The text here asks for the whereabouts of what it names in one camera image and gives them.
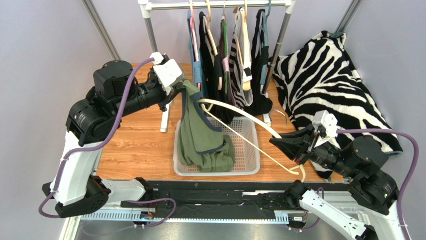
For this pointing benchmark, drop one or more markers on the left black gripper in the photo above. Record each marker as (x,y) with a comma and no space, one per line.
(176,89)

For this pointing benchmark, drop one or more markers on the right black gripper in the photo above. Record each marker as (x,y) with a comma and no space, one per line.
(307,145)

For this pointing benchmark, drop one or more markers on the pink plastic hanger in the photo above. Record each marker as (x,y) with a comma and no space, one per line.
(193,39)

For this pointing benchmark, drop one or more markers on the cream plastic hanger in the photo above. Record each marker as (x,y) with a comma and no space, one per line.
(207,104)

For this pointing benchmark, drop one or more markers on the blue tank top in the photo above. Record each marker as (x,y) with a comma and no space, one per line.
(199,81)

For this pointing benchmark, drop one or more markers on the black tank top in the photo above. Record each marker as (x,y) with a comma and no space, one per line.
(217,87)

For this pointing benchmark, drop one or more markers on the green tank top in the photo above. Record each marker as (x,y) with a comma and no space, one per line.
(200,143)

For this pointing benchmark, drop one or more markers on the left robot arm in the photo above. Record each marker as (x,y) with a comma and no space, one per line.
(91,124)

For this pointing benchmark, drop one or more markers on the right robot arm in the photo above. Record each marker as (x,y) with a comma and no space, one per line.
(361,162)

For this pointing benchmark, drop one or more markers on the dark top on green hanger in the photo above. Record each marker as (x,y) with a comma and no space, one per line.
(224,54)

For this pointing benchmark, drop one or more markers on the zebra striped tank top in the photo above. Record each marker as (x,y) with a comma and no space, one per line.
(240,61)

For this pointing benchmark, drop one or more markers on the white plastic basket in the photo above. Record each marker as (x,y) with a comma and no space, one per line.
(243,134)

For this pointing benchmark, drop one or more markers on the zebra print blanket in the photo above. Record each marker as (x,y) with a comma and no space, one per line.
(322,77)

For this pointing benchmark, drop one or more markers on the white clothes rack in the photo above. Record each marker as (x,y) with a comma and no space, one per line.
(147,7)

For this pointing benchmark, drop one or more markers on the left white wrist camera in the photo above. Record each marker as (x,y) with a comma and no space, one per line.
(168,73)

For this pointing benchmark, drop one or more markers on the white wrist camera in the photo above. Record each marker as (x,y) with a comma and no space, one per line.
(168,73)
(325,127)

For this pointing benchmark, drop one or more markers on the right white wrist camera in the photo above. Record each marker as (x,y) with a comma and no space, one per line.
(325,127)

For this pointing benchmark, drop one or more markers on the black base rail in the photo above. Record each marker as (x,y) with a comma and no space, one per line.
(208,202)

